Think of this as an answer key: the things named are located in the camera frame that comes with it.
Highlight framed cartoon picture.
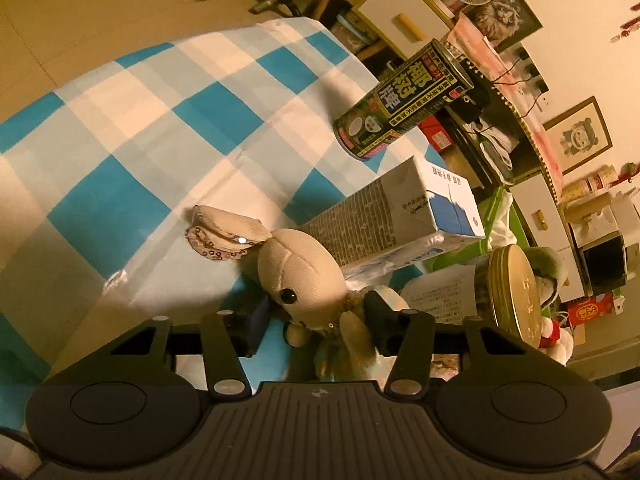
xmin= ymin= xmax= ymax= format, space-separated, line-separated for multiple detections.
xmin=542 ymin=96 xmax=614 ymax=176

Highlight red gift bag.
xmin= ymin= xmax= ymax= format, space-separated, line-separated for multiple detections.
xmin=569 ymin=294 xmax=617 ymax=332

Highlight grey plush toy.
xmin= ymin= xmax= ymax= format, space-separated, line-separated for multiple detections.
xmin=529 ymin=247 xmax=572 ymax=307

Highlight black microwave oven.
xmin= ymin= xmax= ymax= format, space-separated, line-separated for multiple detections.
xmin=575 ymin=230 xmax=629 ymax=297

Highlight red box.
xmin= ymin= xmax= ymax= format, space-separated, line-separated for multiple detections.
xmin=419 ymin=114 xmax=457 ymax=152

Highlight blue white checked blanket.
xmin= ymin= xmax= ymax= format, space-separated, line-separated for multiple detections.
xmin=0 ymin=16 xmax=451 ymax=431

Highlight glass jar with gold lid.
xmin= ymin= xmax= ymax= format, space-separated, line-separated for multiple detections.
xmin=402 ymin=245 xmax=544 ymax=352

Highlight low wooden drawer cabinet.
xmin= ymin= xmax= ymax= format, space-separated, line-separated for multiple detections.
xmin=320 ymin=0 xmax=588 ymax=306

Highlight white blue milk carton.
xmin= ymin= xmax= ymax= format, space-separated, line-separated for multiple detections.
xmin=300 ymin=156 xmax=487 ymax=275

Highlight framed raccoon picture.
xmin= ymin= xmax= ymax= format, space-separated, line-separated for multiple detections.
xmin=462 ymin=0 xmax=544 ymax=54

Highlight tall green drink can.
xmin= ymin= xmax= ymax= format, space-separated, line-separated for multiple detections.
xmin=334 ymin=39 xmax=474 ymax=162

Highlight pile of folded clothes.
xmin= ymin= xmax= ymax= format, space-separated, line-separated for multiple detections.
xmin=477 ymin=122 xmax=518 ymax=181

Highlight green plastic bin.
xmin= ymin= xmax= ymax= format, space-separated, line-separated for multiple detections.
xmin=430 ymin=185 xmax=532 ymax=281

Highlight small santa plush toy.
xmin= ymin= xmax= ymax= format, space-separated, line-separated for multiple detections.
xmin=539 ymin=317 xmax=577 ymax=367

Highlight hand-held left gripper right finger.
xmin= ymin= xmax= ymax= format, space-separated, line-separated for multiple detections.
xmin=362 ymin=290 xmax=526 ymax=397

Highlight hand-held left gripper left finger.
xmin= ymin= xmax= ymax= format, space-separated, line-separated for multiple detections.
xmin=107 ymin=300 xmax=275 ymax=402

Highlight cardboard tubes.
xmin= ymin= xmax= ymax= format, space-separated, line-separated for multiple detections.
xmin=561 ymin=164 xmax=618 ymax=223

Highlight beige plush rabbit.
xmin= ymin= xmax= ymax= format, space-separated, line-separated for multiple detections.
xmin=185 ymin=205 xmax=408 ymax=382

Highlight pink table runner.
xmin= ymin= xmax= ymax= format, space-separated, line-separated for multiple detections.
xmin=446 ymin=12 xmax=568 ymax=203

